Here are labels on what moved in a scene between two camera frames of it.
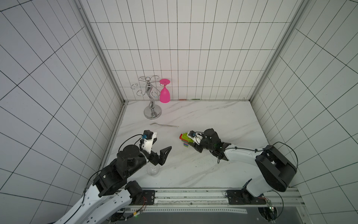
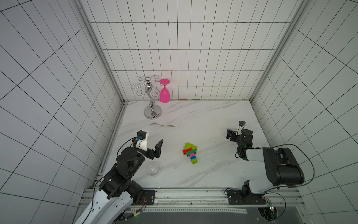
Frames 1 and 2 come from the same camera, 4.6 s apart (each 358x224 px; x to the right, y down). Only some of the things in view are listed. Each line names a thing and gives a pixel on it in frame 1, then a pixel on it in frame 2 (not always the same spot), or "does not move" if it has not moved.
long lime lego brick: [185, 136] -> [188, 146]
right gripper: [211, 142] -> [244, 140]
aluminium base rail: [215, 201] does not move
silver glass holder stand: [152, 111] does not move
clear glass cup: [152, 169] does not move
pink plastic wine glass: [164, 93] does not move
